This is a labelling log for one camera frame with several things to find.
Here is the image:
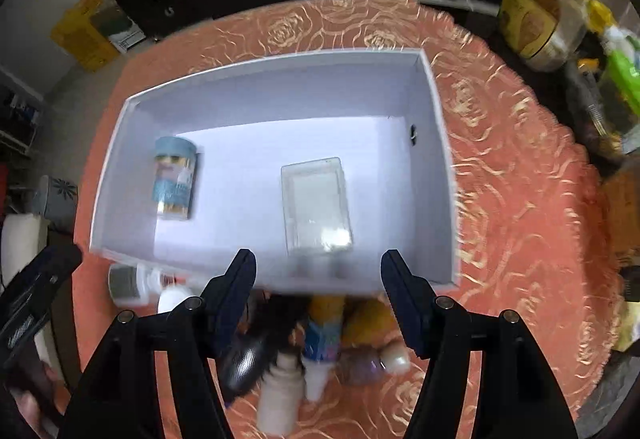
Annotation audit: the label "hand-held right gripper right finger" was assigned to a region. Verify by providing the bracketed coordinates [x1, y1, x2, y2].
[381, 249, 581, 439]

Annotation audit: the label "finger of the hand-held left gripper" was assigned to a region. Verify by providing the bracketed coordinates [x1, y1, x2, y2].
[25, 244, 83, 295]

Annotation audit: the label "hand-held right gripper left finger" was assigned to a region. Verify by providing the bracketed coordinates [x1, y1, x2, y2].
[59, 248, 258, 439]

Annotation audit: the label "red labelled white pill bottle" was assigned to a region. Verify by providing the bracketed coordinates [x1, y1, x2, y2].
[108, 264, 176, 306]

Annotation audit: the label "black bottle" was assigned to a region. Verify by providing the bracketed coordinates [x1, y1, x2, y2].
[220, 296, 283, 402]

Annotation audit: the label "blue and yellow labelled bottle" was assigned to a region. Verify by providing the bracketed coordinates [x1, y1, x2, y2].
[300, 294, 346, 402]

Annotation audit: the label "blue-lidded small jar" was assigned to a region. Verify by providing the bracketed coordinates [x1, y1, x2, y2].
[151, 136, 198, 221]

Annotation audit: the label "plain white bottle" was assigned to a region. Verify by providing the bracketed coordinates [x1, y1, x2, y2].
[256, 353, 306, 435]

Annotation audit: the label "white cardboard box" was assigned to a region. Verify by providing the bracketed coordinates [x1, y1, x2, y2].
[89, 48, 461, 295]

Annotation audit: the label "yellow rounded bottle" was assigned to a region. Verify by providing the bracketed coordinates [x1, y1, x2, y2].
[342, 299, 401, 350]

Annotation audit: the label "grey floral cushion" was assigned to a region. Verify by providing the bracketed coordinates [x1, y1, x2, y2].
[40, 176, 79, 231]

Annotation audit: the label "clear plastic case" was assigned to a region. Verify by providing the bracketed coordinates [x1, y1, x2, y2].
[280, 157, 354, 256]

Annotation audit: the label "purple glitter jar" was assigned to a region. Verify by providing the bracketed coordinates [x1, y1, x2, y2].
[339, 344, 387, 386]

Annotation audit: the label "orange rose patterned tablecloth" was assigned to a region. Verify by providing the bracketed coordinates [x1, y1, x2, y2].
[72, 0, 626, 439]

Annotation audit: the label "yellow boxes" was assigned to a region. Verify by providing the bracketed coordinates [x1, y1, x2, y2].
[50, 0, 121, 70]

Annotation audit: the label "brown cardboard carton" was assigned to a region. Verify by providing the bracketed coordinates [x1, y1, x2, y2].
[602, 164, 640, 270]

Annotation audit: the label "dark plastic bag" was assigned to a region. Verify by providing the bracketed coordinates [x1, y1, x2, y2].
[565, 64, 626, 154]

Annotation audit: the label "large jar with yellow lid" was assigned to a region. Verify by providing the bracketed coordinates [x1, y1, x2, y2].
[500, 0, 593, 72]

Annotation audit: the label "green lidded container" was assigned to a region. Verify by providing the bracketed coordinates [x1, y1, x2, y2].
[599, 26, 640, 120]

